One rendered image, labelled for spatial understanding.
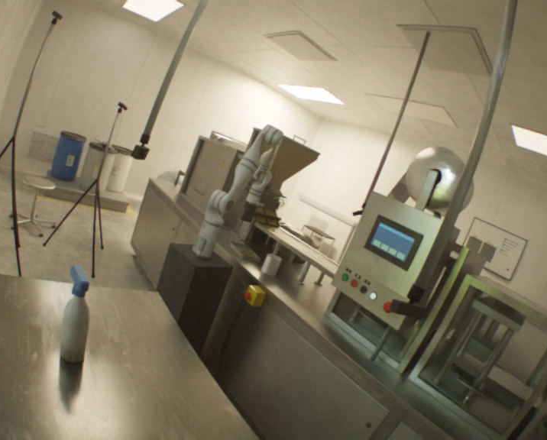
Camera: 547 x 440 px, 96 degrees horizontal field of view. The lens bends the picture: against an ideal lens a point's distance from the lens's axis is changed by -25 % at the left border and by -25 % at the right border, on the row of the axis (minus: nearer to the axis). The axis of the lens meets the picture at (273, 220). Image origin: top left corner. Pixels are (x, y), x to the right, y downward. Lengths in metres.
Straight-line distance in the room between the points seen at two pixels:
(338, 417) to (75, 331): 0.98
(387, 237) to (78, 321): 1.00
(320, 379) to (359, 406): 0.20
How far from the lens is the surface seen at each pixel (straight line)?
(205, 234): 1.54
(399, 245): 1.16
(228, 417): 0.92
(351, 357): 1.27
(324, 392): 1.36
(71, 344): 0.89
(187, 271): 1.51
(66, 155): 4.69
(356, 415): 1.30
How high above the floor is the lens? 1.34
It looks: 9 degrees down
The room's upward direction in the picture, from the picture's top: 22 degrees clockwise
